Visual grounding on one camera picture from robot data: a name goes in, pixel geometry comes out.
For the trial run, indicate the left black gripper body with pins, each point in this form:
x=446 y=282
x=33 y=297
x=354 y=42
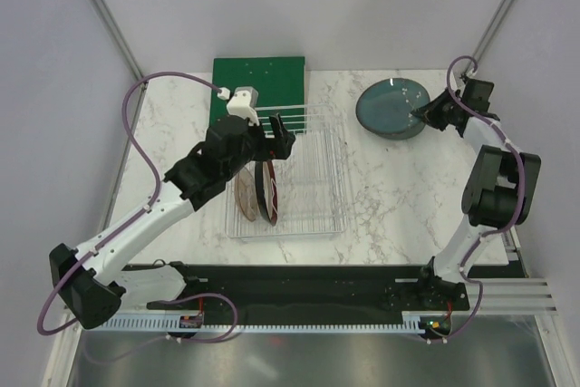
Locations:
x=257 y=148

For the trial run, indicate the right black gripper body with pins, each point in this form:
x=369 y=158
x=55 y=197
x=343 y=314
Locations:
x=448 y=112

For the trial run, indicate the dark teal plate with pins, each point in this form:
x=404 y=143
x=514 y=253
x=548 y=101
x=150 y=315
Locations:
x=387 y=105

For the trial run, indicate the light green-grey plate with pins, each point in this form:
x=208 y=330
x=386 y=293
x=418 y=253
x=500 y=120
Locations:
x=400 y=135

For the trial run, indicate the pink-brown plate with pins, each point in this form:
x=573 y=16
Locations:
x=245 y=194

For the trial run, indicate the white wire dish rack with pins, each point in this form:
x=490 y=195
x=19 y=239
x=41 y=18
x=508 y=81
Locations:
x=311 y=184

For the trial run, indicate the red and black plate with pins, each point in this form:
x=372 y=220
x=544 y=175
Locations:
x=266 y=191

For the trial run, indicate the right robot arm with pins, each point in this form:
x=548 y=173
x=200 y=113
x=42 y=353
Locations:
x=498 y=193

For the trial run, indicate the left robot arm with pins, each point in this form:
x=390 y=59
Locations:
x=87 y=277

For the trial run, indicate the green cutting board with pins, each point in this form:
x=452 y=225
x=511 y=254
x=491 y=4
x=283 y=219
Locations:
x=279 y=81

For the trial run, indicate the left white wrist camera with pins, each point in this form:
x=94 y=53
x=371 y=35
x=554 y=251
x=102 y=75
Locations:
x=241 y=103

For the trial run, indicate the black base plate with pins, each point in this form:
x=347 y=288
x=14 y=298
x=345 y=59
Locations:
x=386 y=288

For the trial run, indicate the white slotted cable duct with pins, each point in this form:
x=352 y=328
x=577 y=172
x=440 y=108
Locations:
x=275 y=320

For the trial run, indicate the left aluminium frame post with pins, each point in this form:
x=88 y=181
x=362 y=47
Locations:
x=112 y=28

